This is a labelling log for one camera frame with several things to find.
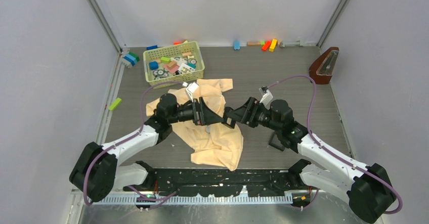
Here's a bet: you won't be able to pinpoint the blue cube in basket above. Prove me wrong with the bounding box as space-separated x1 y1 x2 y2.
148 61 159 70

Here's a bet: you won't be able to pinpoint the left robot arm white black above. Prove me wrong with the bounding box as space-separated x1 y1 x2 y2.
69 93 224 206

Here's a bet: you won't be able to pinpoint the lime green block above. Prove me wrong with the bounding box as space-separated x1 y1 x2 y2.
108 98 122 111

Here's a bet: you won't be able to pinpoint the light blue block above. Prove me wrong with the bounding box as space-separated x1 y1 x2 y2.
233 40 240 51

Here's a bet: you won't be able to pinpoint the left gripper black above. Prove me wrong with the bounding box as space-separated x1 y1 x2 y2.
168 97 223 126

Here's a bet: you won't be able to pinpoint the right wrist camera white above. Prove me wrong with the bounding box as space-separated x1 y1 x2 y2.
259 86 273 107

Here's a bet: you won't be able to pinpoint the pink block in basket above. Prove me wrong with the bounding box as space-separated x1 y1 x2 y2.
163 64 179 75

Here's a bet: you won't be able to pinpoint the green plastic basket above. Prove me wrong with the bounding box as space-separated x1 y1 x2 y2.
143 41 205 87

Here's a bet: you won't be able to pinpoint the tan wooden block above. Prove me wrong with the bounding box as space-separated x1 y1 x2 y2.
247 41 261 46

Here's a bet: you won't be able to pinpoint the blue green stacked blocks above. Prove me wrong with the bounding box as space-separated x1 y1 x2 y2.
121 52 140 68

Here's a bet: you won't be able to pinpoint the orange red block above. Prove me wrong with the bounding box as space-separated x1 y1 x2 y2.
261 40 271 51

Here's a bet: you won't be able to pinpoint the brown wooden metronome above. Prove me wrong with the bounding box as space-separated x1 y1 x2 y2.
309 47 339 84

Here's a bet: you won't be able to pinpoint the black square box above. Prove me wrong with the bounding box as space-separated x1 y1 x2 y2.
268 132 285 152
222 114 236 129

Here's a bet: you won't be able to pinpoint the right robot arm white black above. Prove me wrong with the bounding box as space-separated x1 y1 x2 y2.
224 97 403 223

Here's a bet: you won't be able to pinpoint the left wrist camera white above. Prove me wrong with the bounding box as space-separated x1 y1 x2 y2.
182 82 199 101

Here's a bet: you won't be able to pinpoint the peach cloth garment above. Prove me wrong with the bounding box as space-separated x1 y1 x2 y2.
146 78 245 172

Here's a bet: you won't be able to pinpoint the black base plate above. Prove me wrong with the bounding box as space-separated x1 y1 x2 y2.
134 168 310 197

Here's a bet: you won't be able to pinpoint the yellow block by wall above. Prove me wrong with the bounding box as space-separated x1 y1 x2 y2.
269 39 278 52

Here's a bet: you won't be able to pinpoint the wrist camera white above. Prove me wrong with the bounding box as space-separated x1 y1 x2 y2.
259 86 273 107
182 82 199 101

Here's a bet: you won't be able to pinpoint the blue block behind basket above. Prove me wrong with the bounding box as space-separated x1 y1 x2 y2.
146 45 158 50

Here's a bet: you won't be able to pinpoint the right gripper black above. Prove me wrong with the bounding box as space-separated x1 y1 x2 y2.
227 97 282 132

